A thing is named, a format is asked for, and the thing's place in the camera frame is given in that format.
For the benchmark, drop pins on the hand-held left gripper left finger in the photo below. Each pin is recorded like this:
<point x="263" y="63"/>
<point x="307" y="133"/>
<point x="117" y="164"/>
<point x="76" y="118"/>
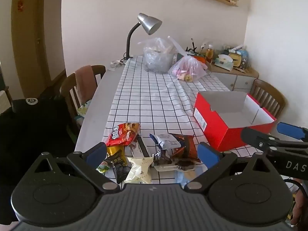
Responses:
<point x="97" y="155"/>

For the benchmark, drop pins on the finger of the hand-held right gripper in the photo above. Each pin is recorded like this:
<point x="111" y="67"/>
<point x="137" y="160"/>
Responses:
<point x="288" y="129"/>
<point x="255" y="137"/>

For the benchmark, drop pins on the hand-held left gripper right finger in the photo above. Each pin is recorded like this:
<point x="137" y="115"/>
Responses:
<point x="208" y="156"/>

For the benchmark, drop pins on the brown chip bag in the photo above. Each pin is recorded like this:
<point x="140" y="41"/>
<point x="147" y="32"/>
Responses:
<point x="184" y="144"/>

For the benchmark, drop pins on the red cardboard box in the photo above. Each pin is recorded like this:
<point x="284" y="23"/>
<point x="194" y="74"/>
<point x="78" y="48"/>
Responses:
<point x="216" y="130"/>

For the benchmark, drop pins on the red snack bag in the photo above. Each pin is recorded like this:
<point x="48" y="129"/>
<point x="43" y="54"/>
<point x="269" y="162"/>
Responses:
<point x="122" y="133"/>

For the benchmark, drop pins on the person's right hand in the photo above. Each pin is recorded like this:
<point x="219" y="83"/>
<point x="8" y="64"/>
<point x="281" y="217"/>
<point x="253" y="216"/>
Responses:
<point x="298" y="209"/>

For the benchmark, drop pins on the green snack packet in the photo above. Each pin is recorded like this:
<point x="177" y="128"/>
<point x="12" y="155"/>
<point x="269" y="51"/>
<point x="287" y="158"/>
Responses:
<point x="103" y="168"/>

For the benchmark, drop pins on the yellow snack packet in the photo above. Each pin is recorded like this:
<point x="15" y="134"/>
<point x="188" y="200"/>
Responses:
<point x="114" y="150"/>

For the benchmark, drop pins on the black snack packet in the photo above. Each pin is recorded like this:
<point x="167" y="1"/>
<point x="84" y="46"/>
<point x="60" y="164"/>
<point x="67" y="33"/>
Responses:
<point x="120" y="168"/>

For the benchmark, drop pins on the pale blue snack packet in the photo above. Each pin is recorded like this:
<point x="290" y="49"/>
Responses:
<point x="185" y="176"/>

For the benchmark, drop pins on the wooden slat-back chair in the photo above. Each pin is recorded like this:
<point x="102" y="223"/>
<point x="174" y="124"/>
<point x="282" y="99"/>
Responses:
<point x="267" y="93"/>

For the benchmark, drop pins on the white tray with brownie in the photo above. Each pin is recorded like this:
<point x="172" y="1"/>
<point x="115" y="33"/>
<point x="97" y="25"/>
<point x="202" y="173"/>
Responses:
<point x="166" y="168"/>

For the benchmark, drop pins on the green patterned seat cushion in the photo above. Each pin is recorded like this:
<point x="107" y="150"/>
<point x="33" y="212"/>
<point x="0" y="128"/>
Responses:
<point x="83" y="109"/>

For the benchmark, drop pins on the dark chocolate packet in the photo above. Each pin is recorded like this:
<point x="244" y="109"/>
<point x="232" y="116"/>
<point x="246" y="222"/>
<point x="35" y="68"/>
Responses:
<point x="160" y="156"/>

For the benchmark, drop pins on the white wooden cabinet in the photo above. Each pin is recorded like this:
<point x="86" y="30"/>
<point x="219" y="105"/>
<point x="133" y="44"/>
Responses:
<point x="240" y="81"/>

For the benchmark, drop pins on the black bag with round logo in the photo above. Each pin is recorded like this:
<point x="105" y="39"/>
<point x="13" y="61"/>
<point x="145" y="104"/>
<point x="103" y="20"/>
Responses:
<point x="36" y="130"/>

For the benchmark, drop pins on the pink towel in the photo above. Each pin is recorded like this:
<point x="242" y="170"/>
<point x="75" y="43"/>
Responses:
<point x="84" y="81"/>

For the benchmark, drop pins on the wooden chair with towel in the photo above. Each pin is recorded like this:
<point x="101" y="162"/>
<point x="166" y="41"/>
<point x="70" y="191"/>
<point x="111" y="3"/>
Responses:
<point x="67" y="86"/>

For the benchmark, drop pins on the white checkered tablecloth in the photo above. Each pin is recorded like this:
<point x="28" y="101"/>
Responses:
<point x="149" y="96"/>

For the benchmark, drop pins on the white green tissue box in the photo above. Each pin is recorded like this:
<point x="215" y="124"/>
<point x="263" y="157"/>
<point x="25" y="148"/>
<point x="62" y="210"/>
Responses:
<point x="223" y="62"/>

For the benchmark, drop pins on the light blue packet upright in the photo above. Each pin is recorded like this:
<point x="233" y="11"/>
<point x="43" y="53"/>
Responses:
<point x="243" y="56"/>

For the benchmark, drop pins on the yellow tissue holder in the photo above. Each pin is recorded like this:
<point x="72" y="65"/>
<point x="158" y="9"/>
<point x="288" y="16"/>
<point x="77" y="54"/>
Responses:
<point x="237" y="57"/>

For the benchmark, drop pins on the white tube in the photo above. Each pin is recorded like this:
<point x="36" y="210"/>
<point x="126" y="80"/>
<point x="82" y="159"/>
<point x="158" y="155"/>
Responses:
<point x="237" y="47"/>

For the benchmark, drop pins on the pink plastic bag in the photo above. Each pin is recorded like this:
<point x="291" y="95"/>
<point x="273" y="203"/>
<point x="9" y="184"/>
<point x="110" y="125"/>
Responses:
<point x="187" y="67"/>

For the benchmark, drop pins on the small clear wrapper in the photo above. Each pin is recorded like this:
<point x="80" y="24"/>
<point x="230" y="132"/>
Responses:
<point x="116" y="65"/>

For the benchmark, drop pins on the amber liquid bottle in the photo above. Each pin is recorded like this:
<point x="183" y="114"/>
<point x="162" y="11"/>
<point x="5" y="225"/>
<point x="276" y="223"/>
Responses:
<point x="209" y="55"/>

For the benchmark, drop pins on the orange container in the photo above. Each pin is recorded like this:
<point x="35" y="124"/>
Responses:
<point x="199" y="59"/>

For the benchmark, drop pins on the clear plastic bag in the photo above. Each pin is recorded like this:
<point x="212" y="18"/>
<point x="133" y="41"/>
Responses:
<point x="156" y="57"/>

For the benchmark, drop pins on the brown wooden door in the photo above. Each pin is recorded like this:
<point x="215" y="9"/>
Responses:
<point x="28" y="41"/>

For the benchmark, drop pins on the silver desk lamp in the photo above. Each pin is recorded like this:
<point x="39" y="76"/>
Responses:
<point x="149" y="24"/>

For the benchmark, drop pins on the red door sticker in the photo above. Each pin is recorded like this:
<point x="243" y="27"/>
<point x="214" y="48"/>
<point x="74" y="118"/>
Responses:
<point x="20" y="5"/>

